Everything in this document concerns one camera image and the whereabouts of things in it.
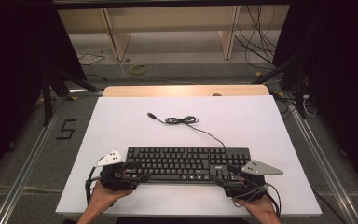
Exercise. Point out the black metal stand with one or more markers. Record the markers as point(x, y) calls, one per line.
point(47, 99)
point(300, 90)

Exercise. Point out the person's dark sleeve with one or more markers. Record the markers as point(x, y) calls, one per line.
point(70, 221)

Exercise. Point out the dark curtain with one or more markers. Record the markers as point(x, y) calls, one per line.
point(12, 77)
point(345, 77)

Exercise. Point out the yellow tape roll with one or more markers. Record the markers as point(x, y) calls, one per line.
point(133, 70)

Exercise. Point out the black computer keyboard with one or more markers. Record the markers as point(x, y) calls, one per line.
point(174, 161)

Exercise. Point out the light wooden shelf frame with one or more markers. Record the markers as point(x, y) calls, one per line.
point(121, 40)

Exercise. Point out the silver metal floor rail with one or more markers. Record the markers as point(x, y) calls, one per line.
point(323, 165)
point(28, 165)

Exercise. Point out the person's right hand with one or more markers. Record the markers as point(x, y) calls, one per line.
point(261, 206)

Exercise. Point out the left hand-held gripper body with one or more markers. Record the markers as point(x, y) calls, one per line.
point(113, 178)

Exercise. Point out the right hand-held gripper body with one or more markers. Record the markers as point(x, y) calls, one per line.
point(254, 168)

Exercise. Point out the light wooden table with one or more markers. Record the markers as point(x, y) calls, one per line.
point(167, 90)

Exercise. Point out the person's left hand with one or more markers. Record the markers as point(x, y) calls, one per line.
point(101, 197)

